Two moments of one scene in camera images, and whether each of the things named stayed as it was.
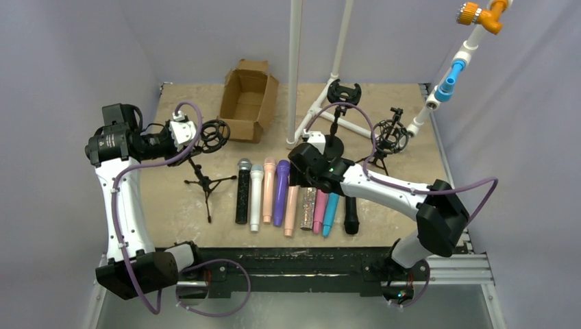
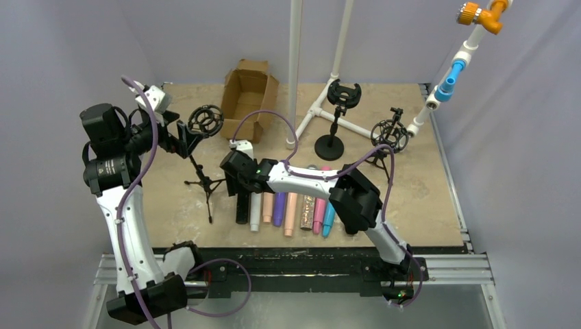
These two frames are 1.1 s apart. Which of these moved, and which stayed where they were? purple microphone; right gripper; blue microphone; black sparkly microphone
Moved: right gripper
Stayed: blue microphone; purple microphone; black sparkly microphone
